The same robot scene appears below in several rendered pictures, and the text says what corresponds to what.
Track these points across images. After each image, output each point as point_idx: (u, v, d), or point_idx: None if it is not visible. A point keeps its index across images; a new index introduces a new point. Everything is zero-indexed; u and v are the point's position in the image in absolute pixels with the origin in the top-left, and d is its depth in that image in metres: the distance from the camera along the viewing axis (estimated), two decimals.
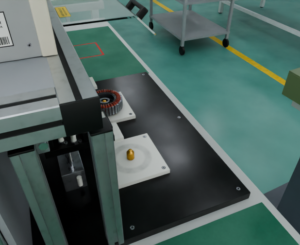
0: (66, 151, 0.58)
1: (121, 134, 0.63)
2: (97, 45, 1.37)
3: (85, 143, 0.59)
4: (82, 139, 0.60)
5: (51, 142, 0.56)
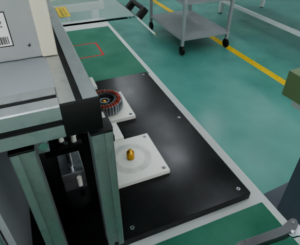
0: (66, 151, 0.58)
1: (121, 134, 0.63)
2: (97, 45, 1.37)
3: (85, 143, 0.59)
4: (82, 139, 0.60)
5: (51, 142, 0.56)
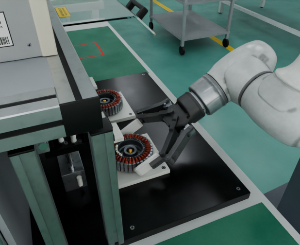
0: (66, 151, 0.58)
1: (121, 134, 0.63)
2: (97, 45, 1.37)
3: (85, 143, 0.59)
4: (82, 139, 0.60)
5: (51, 142, 0.56)
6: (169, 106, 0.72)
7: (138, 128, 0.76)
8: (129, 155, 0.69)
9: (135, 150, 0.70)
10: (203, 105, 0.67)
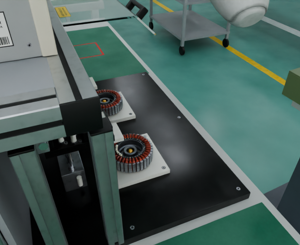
0: (66, 151, 0.58)
1: (121, 134, 0.63)
2: (97, 45, 1.37)
3: (85, 143, 0.59)
4: (82, 139, 0.60)
5: (51, 142, 0.56)
6: None
7: None
8: (129, 155, 0.69)
9: (135, 150, 0.70)
10: None
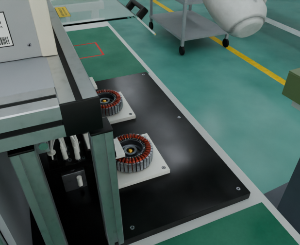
0: (70, 168, 0.61)
1: (122, 150, 0.66)
2: (97, 45, 1.37)
3: (88, 160, 0.62)
4: (85, 156, 0.63)
5: (56, 160, 0.59)
6: None
7: None
8: (129, 155, 0.69)
9: (135, 150, 0.70)
10: None
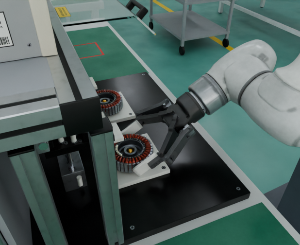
0: (66, 151, 0.58)
1: (121, 134, 0.63)
2: (97, 45, 1.37)
3: (85, 143, 0.59)
4: (82, 139, 0.60)
5: (51, 142, 0.56)
6: (168, 107, 0.72)
7: (137, 129, 0.75)
8: (129, 155, 0.69)
9: (135, 150, 0.70)
10: (202, 105, 0.67)
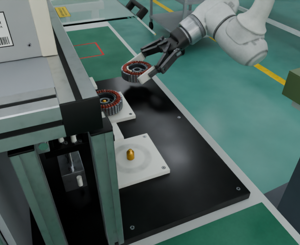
0: (66, 151, 0.58)
1: (121, 134, 0.63)
2: (97, 45, 1.37)
3: (85, 143, 0.59)
4: (82, 139, 0.60)
5: (51, 142, 0.56)
6: (164, 40, 1.01)
7: (141, 60, 1.04)
8: None
9: (140, 69, 0.99)
10: (188, 35, 0.96)
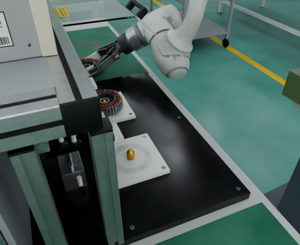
0: (66, 151, 0.58)
1: (121, 134, 0.63)
2: (97, 45, 1.37)
3: (85, 143, 0.59)
4: (82, 139, 0.60)
5: (51, 142, 0.56)
6: (115, 43, 1.13)
7: (97, 58, 1.18)
8: (84, 68, 1.13)
9: (89, 66, 1.13)
10: (129, 42, 1.06)
